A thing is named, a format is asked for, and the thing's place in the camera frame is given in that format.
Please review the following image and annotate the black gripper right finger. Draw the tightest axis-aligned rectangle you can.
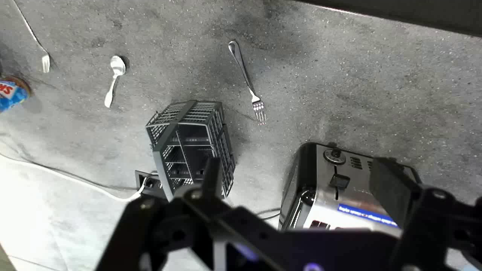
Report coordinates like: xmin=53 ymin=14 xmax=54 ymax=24
xmin=369 ymin=155 xmax=482 ymax=271

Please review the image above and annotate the white cable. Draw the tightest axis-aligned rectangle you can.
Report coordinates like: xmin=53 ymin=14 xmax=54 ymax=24
xmin=0 ymin=149 xmax=147 ymax=203

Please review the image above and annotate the silver fork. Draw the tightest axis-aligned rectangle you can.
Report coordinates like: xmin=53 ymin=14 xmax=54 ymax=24
xmin=227 ymin=39 xmax=265 ymax=123

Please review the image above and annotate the blue snack packet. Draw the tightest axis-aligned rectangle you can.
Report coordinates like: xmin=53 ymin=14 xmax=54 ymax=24
xmin=0 ymin=75 xmax=32 ymax=111

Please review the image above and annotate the grey plastic cutlery basket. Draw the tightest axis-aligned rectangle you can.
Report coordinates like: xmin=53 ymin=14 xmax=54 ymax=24
xmin=146 ymin=99 xmax=235 ymax=200

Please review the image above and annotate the long silver spoon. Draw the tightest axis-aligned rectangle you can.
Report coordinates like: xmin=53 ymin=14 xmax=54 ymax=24
xmin=10 ymin=0 xmax=51 ymax=74

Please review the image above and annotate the silver black toaster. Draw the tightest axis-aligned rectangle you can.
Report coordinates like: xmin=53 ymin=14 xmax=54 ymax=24
xmin=279 ymin=141 xmax=401 ymax=236

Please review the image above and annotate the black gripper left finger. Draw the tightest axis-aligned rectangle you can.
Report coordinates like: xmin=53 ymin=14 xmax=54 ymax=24
xmin=95 ymin=158 xmax=236 ymax=271

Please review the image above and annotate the black wall socket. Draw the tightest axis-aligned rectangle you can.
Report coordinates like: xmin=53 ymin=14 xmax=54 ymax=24
xmin=134 ymin=170 xmax=163 ymax=197

